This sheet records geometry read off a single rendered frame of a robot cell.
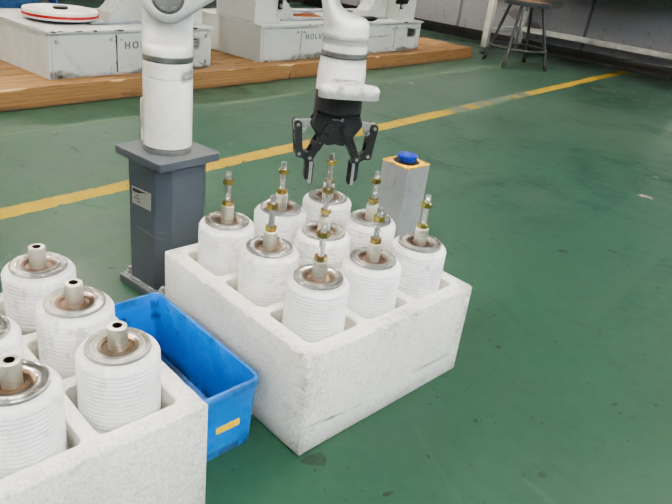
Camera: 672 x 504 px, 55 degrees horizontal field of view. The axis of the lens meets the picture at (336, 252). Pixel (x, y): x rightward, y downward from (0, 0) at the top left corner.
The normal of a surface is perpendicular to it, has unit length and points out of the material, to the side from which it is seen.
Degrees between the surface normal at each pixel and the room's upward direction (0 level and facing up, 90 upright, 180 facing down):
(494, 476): 0
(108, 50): 90
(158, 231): 90
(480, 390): 0
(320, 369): 90
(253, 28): 90
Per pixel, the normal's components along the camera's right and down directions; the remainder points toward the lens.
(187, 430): 0.68, 0.39
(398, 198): -0.72, 0.23
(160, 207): 0.07, 0.41
